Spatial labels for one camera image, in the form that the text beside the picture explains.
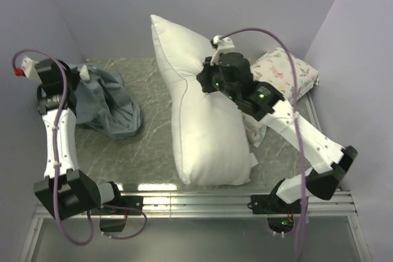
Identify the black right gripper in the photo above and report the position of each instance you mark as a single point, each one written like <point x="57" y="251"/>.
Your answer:
<point x="203" y="77"/>

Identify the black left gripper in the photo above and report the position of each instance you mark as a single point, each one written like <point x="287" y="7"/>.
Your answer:
<point x="75" y="77"/>

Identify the blue pillowcase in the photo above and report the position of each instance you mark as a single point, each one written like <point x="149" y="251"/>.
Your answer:
<point x="104" y="104"/>

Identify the white pillow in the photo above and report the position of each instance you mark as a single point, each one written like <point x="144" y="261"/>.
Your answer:
<point x="210" y="145"/>

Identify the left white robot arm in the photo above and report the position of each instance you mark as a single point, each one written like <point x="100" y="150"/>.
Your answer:
<point x="65" y="190"/>

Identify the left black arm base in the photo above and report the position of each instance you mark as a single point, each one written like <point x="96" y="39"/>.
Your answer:
<point x="122" y="219"/>

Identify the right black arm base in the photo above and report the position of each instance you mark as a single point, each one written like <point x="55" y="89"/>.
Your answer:
<point x="280" y="214"/>

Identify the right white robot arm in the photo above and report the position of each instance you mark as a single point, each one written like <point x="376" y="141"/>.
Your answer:
<point x="329" y="161"/>

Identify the floral patterned pillow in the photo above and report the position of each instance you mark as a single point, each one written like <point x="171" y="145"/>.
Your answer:
<point x="274" y="68"/>

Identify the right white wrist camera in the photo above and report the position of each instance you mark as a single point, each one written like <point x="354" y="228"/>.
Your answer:
<point x="221" y="45"/>

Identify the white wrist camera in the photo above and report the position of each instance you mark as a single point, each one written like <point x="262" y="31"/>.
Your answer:
<point x="221" y="45"/>
<point x="28" y="69"/>

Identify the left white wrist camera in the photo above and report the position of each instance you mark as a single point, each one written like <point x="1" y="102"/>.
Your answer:
<point x="28" y="69"/>

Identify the aluminium mounting rail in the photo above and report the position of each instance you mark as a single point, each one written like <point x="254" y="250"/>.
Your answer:
<point x="227" y="204"/>

